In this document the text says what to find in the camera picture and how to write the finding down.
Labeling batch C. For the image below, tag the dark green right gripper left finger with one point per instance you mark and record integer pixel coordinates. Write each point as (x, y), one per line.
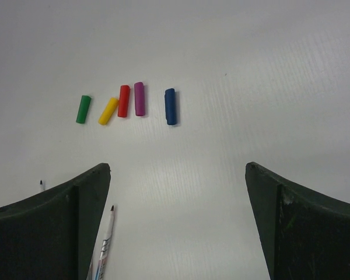
(52, 235)

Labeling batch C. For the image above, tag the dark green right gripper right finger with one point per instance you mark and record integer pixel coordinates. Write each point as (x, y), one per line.
(304, 234)

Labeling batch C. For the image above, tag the yellow pen cap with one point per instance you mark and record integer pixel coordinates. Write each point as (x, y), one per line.
(108, 111)

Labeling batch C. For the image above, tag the blue pen cap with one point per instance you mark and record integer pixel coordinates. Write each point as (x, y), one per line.
(170, 106)

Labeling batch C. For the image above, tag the white pen purple end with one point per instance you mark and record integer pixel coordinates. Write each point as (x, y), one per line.
(42, 186)

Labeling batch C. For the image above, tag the white pen red end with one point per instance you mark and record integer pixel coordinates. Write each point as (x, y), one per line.
(100, 271)

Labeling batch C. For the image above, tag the green pen cap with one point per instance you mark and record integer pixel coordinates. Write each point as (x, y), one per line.
(83, 109)

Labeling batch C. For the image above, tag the red pen cap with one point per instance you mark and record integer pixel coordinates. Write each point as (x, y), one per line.
(124, 101)

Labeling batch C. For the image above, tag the purple pen cap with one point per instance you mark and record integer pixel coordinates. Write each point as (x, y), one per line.
(139, 95)

